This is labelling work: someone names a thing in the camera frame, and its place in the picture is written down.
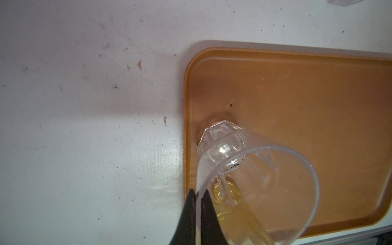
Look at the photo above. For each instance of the brown plastic tray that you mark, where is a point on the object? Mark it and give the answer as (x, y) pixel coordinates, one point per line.
(336, 110)

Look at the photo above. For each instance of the yellow short plastic glass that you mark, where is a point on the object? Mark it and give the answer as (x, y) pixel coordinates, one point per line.
(237, 222)

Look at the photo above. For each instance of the clear faceted glass front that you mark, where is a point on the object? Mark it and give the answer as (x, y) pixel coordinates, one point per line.
(343, 3)

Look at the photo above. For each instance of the clear faceted glass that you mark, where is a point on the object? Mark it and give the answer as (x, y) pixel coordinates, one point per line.
(278, 183)
(343, 3)

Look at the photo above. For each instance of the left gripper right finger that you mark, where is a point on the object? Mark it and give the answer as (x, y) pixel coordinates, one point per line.
(211, 233)

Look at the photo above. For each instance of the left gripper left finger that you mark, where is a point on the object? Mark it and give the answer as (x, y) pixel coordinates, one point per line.
(185, 233)

